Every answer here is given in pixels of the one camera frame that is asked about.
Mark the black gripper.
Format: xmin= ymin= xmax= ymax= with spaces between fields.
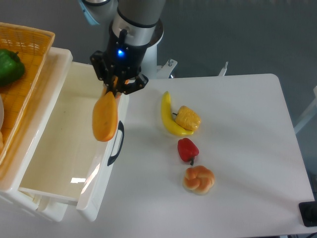
xmin=90 ymin=29 xmax=149 ymax=97

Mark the long orange baguette bread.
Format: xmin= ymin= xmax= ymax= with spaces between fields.
xmin=92 ymin=91 xmax=118 ymax=142

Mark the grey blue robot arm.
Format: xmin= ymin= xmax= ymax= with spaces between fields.
xmin=79 ymin=0 xmax=165 ymax=96

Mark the white upper drawer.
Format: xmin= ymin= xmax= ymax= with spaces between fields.
xmin=19 ymin=62 xmax=129 ymax=221

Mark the round knotted bread roll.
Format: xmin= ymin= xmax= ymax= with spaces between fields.
xmin=182 ymin=166 xmax=215 ymax=195

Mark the white drawer cabinet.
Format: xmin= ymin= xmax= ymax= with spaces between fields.
xmin=0 ymin=47 xmax=73 ymax=222

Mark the yellow banana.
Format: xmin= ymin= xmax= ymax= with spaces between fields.
xmin=160 ymin=91 xmax=194 ymax=136

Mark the yellow corn cob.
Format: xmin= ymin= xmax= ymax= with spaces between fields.
xmin=172 ymin=106 xmax=201 ymax=131

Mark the orange wicker basket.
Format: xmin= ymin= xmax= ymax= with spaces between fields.
xmin=0 ymin=22 xmax=55 ymax=162

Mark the red bell pepper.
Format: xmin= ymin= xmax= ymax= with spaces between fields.
xmin=177 ymin=138 xmax=200 ymax=166

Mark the green bell pepper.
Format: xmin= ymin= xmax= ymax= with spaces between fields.
xmin=0 ymin=49 xmax=25 ymax=87

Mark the white plate in basket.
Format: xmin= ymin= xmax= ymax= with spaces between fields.
xmin=0 ymin=96 xmax=4 ymax=129

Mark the black device at edge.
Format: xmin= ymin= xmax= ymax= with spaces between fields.
xmin=299 ymin=201 xmax=317 ymax=227

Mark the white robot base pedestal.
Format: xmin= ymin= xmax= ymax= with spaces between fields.
xmin=141 ymin=20 xmax=178 ymax=79

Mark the black drawer handle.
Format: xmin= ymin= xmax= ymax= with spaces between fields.
xmin=107 ymin=120 xmax=125 ymax=166

